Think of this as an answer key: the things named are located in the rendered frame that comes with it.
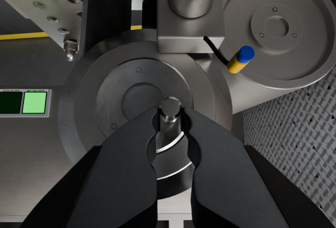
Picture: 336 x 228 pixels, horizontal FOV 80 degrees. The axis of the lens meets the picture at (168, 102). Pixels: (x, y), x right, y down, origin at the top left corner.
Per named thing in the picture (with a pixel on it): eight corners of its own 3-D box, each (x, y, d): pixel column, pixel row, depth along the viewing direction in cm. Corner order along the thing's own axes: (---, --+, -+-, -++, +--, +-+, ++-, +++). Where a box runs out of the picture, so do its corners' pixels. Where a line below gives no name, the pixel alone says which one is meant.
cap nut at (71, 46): (75, 40, 51) (73, 57, 50) (81, 47, 54) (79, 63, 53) (60, 40, 50) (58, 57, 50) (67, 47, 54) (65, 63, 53)
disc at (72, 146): (263, 84, 18) (171, 241, 15) (261, 85, 18) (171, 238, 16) (125, 0, 19) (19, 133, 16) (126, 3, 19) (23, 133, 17)
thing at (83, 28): (95, -101, 22) (83, 61, 18) (131, 23, 45) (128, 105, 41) (91, -101, 22) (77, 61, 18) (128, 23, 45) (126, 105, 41)
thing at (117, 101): (117, 43, 16) (207, 76, 16) (122, 54, 18) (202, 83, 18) (75, 132, 15) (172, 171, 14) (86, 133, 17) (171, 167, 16)
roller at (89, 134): (241, 86, 17) (165, 213, 15) (195, 118, 42) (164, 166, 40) (127, 16, 18) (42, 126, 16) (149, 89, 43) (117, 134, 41)
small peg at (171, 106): (176, 122, 12) (155, 112, 12) (173, 126, 15) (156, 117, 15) (186, 102, 12) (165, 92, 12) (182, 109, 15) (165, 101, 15)
